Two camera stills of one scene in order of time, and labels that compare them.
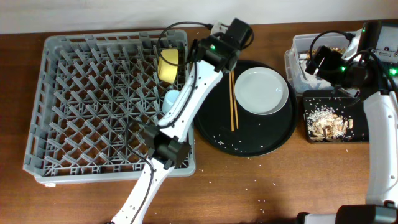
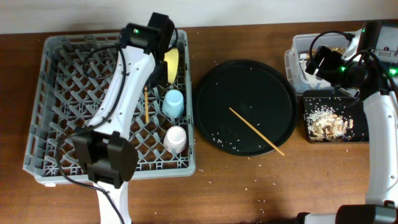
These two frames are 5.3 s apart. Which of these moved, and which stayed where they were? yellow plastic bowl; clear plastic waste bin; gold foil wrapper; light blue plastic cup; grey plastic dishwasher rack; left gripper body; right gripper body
Moved: left gripper body
Stayed: grey plastic dishwasher rack; clear plastic waste bin; yellow plastic bowl; light blue plastic cup; right gripper body; gold foil wrapper
